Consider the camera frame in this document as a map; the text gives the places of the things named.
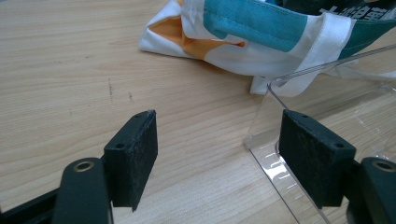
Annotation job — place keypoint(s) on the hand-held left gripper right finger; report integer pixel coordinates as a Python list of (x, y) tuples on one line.
[(314, 155)]

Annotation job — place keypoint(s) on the white teal orange cloth bag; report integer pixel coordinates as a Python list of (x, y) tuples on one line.
[(249, 37)]

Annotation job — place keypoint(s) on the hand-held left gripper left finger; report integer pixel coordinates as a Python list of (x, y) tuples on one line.
[(130, 161)]

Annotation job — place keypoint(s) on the clear plastic box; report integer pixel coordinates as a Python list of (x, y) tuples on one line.
[(314, 96)]

